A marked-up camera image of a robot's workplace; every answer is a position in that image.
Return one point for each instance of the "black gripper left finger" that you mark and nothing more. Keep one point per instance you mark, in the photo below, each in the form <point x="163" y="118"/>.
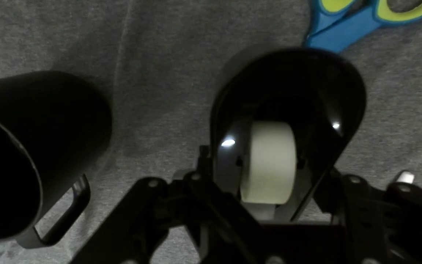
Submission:
<point x="138" y="221"/>

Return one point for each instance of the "white dispenser tape roll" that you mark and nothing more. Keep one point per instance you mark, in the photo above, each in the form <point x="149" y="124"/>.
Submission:
<point x="269" y="162"/>

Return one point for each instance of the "gray tablecloth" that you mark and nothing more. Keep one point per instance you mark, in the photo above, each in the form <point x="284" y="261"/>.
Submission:
<point x="161" y="74"/>

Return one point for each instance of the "black cup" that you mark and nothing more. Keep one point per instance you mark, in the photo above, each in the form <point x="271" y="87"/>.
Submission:
<point x="50" y="123"/>

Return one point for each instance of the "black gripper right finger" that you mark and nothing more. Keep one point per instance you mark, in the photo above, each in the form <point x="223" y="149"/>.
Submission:
<point x="391" y="225"/>

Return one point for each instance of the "blue green scissors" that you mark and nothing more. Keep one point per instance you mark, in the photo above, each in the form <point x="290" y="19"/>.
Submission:
<point x="337" y="30"/>

